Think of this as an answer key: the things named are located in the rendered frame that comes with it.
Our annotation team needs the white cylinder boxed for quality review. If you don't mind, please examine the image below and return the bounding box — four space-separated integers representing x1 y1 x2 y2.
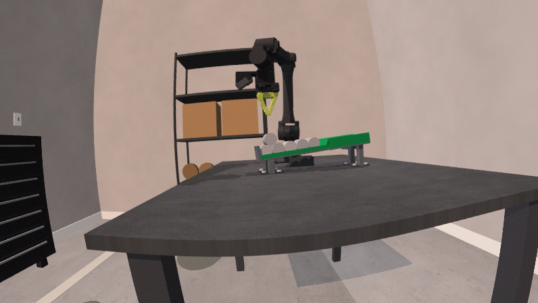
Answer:
294 139 309 149
260 145 272 155
283 141 297 152
271 143 285 153
262 133 277 145
305 137 320 147

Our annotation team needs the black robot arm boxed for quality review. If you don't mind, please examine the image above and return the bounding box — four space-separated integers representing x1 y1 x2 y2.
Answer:
235 37 299 141

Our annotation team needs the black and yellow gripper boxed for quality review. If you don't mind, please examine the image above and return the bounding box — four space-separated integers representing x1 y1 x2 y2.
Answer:
255 70 280 116

